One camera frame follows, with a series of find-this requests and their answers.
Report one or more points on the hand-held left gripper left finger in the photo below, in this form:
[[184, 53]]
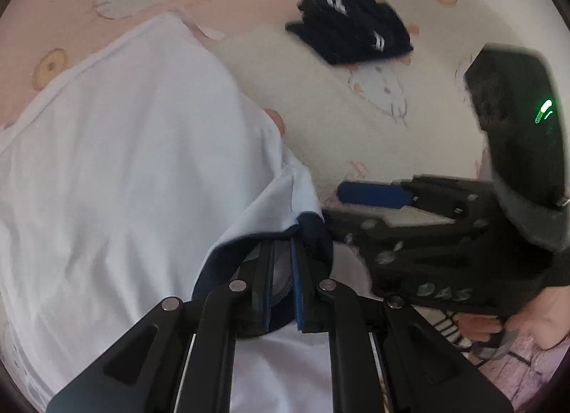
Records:
[[268, 288]]

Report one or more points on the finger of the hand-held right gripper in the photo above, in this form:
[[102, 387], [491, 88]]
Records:
[[369, 194], [378, 228]]

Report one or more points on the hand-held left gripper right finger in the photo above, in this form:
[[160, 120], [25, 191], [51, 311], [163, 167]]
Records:
[[297, 292]]

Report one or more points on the white shirt with navy trim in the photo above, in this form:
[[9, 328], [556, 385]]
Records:
[[133, 172]]

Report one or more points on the person's right hand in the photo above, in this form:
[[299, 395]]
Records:
[[478, 327]]

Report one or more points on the pink cat print blanket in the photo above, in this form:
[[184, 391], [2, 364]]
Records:
[[311, 105]]

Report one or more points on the navy folded clothing white stripes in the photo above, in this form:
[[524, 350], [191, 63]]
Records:
[[356, 34]]

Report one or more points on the pink fluffy pajamas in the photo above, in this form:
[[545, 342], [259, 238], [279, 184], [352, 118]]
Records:
[[534, 373]]

